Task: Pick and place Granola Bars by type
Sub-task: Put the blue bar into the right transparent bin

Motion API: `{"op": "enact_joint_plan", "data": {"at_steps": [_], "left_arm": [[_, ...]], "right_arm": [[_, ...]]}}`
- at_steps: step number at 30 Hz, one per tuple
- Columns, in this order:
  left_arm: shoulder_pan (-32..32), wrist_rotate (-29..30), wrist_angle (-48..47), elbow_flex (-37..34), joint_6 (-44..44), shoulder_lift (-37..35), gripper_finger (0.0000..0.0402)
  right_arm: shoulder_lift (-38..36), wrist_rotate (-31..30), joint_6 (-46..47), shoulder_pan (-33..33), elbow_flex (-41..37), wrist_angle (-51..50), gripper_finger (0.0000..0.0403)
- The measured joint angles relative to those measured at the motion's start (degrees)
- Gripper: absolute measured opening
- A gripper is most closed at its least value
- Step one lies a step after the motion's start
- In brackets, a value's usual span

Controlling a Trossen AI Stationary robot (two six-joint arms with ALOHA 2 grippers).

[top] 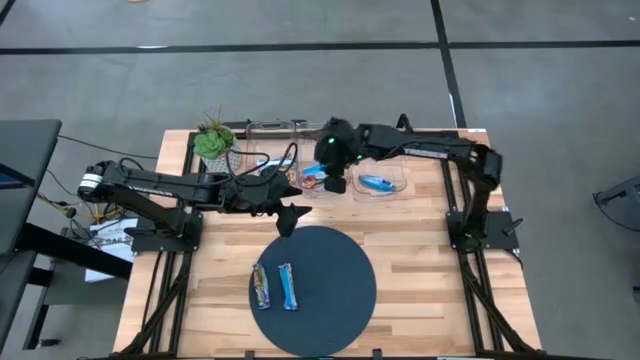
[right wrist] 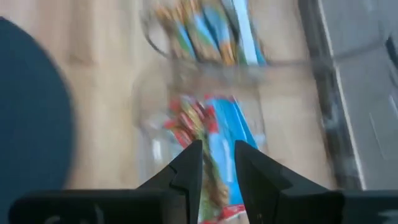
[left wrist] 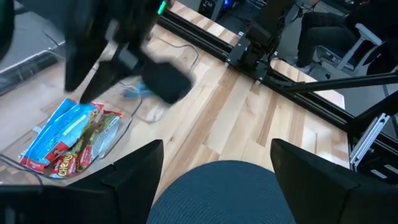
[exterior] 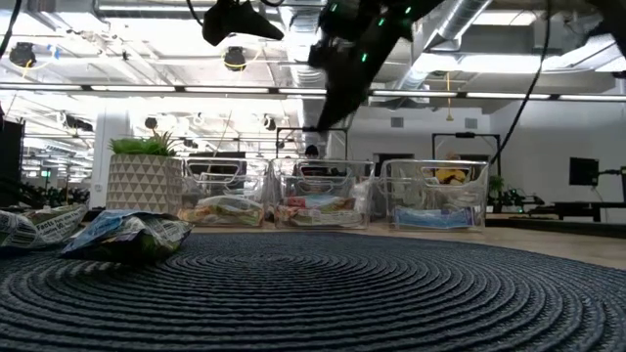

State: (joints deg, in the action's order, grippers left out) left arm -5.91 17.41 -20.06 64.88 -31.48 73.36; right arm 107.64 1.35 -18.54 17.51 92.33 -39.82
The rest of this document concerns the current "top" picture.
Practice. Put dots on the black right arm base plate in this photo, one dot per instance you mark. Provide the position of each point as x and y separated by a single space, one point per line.
500 235

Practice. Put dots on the round dark woven placemat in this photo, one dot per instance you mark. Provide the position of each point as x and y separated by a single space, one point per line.
330 280

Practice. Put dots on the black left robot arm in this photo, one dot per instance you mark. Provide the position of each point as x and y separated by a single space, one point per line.
165 187

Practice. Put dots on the silver and green granola bar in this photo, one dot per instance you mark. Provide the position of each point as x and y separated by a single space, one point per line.
267 162

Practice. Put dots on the black desk frame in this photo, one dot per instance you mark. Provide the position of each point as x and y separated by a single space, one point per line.
75 250

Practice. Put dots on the clear plastic bin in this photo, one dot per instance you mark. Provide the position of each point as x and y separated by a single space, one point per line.
305 150
270 135
400 175

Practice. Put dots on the black aluminium table frame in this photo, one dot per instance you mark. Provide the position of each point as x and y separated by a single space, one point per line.
195 280

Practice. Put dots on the blue oatmeal raisin granola bar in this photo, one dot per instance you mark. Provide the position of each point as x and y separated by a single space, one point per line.
377 184

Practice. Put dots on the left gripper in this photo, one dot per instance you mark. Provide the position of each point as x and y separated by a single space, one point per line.
250 195

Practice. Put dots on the dark side desk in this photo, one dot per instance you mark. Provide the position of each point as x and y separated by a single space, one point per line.
25 175

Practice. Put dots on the succulent in triangle-pattern pot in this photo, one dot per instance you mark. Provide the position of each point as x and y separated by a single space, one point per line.
212 144

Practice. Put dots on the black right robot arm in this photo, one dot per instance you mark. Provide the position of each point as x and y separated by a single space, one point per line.
430 147

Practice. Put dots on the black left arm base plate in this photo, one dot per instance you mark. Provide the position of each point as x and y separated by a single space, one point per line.
145 242

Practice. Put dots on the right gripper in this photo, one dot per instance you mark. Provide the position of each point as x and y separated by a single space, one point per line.
340 145

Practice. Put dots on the white printed cardboard box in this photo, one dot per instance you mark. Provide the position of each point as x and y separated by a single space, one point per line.
107 235

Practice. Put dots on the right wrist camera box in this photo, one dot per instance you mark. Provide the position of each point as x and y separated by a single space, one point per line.
335 185

